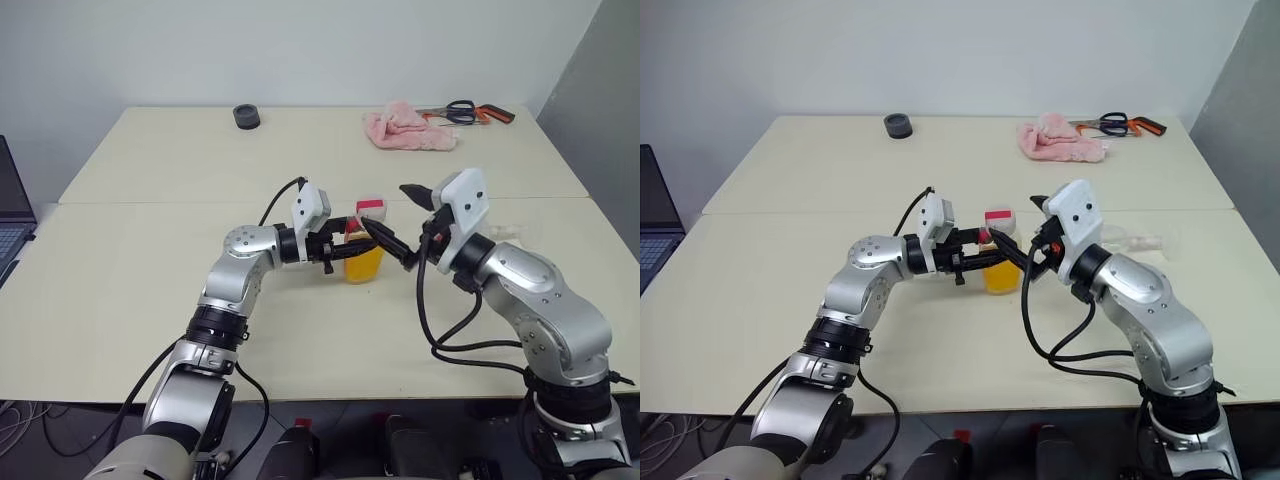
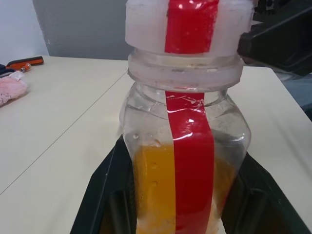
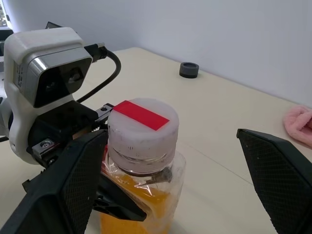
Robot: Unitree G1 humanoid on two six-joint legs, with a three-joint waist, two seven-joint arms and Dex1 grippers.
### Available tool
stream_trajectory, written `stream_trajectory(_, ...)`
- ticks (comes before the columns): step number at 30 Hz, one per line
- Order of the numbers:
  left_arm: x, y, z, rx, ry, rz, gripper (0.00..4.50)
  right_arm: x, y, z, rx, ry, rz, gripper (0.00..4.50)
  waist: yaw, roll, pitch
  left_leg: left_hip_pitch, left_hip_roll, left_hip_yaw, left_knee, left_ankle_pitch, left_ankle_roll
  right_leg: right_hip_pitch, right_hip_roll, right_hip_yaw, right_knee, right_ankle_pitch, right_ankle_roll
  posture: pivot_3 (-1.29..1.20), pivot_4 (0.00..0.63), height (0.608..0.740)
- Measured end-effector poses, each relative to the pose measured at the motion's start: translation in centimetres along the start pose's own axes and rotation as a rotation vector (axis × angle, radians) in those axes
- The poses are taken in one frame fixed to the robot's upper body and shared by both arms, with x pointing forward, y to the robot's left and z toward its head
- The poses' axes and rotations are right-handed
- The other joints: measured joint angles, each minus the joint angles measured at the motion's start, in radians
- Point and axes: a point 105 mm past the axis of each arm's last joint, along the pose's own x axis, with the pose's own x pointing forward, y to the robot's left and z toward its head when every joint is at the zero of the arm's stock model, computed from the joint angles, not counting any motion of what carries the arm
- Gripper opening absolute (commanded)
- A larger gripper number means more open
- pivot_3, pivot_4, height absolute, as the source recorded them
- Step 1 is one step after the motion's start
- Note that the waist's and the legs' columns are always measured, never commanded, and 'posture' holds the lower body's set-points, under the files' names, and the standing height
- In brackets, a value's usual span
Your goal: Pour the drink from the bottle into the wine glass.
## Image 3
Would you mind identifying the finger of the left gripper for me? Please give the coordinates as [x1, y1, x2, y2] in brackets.
[92, 175, 147, 222]

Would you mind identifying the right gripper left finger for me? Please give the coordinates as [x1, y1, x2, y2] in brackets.
[0, 129, 109, 234]

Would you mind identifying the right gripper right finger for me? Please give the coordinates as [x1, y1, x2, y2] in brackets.
[236, 128, 312, 234]

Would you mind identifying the orange juice bottle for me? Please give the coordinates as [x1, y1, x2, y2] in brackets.
[99, 146, 187, 234]

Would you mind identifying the pink fluffy towel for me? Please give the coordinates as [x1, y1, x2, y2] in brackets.
[283, 105, 312, 148]

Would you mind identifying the white cap with red tape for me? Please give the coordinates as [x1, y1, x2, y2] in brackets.
[106, 97, 180, 174]

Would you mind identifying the black round cylinder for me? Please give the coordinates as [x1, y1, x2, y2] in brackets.
[179, 61, 200, 79]

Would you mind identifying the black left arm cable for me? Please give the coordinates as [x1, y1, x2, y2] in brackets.
[76, 42, 122, 103]

